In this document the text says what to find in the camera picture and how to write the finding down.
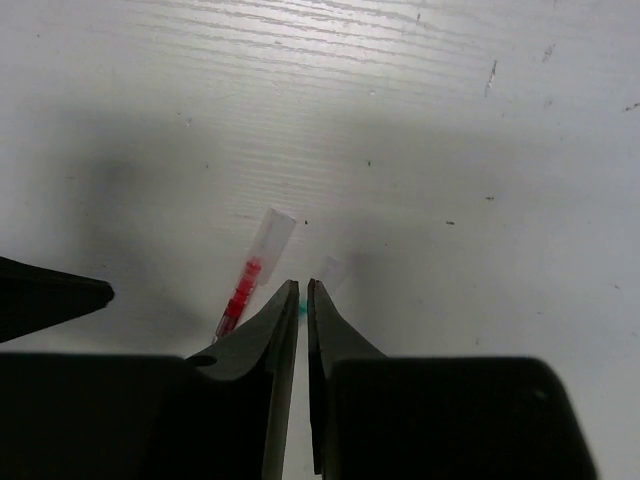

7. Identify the green ink pen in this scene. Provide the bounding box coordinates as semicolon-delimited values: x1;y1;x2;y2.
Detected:
298;254;351;319

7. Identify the red ink pen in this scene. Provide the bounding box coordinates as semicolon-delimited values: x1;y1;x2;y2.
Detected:
213;208;296;342

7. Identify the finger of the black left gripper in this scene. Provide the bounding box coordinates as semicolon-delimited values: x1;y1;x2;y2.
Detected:
1;258;113;342

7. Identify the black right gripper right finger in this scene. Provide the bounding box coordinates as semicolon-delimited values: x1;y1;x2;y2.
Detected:
307;279;395;479

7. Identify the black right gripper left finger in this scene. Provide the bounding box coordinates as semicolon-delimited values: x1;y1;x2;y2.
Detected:
149;280;299;479

